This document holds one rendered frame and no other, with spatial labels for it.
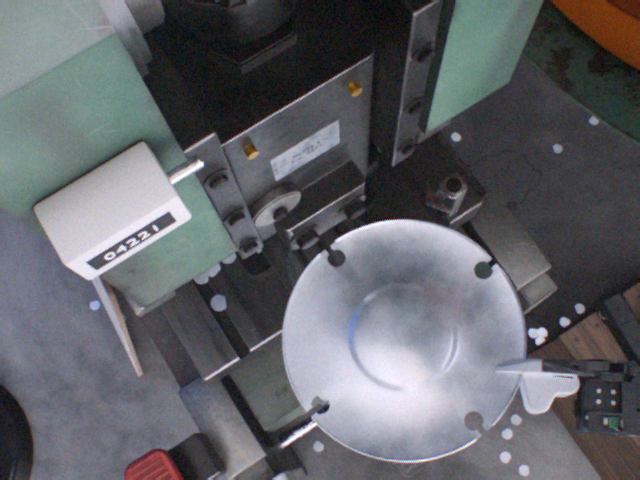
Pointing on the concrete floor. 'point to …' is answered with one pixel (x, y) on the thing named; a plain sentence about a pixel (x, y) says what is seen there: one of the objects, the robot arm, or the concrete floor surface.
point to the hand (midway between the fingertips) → (506, 363)
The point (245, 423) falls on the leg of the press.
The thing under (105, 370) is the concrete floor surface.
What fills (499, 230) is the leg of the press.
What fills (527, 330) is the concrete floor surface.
